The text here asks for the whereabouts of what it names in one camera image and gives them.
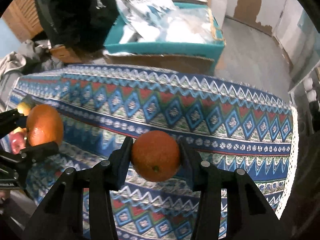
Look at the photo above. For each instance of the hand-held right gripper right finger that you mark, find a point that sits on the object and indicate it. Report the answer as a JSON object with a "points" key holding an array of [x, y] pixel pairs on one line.
{"points": [[186, 155]]}

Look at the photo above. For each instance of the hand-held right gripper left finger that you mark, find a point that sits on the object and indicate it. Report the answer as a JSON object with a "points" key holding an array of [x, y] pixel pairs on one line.
{"points": [[123, 162]]}

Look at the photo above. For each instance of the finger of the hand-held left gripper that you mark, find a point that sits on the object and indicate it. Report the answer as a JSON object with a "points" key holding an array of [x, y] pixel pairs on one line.
{"points": [[12, 118], [40, 148]]}

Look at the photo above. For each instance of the large orange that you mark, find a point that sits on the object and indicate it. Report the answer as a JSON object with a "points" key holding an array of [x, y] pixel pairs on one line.
{"points": [[45, 125]]}

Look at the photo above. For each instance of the red apple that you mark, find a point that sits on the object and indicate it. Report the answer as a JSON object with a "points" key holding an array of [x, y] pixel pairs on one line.
{"points": [[16, 142]]}

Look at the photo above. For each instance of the green mango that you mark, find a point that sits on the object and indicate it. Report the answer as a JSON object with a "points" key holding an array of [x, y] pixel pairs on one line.
{"points": [[23, 106]]}

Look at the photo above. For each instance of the blue patterned tablecloth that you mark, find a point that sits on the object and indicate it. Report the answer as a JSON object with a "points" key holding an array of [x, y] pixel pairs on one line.
{"points": [[175, 100]]}

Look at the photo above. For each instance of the grey clothes pile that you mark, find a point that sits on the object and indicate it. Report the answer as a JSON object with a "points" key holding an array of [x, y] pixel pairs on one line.
{"points": [[15, 62]]}

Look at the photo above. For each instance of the small brown cardboard box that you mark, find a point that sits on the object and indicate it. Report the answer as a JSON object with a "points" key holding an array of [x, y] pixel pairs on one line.
{"points": [[63, 53]]}

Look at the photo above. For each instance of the wooden louvre door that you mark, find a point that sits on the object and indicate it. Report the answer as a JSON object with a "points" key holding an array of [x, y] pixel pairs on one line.
{"points": [[22, 15]]}

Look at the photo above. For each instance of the teal plastic basket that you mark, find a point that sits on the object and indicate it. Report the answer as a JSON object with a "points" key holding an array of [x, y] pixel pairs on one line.
{"points": [[162, 48]]}

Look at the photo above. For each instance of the white shelf unit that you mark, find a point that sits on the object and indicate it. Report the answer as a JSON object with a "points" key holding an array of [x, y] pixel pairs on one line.
{"points": [[306, 110]]}

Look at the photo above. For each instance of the clear plastic bag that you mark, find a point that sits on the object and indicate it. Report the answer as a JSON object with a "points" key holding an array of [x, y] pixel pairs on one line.
{"points": [[185, 25]]}

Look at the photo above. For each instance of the white bottle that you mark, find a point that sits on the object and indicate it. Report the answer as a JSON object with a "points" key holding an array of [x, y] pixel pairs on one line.
{"points": [[311, 96], [308, 83]]}

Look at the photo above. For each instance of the white printed plastic bag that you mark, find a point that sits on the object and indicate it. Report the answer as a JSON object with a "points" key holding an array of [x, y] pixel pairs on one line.
{"points": [[140, 7]]}

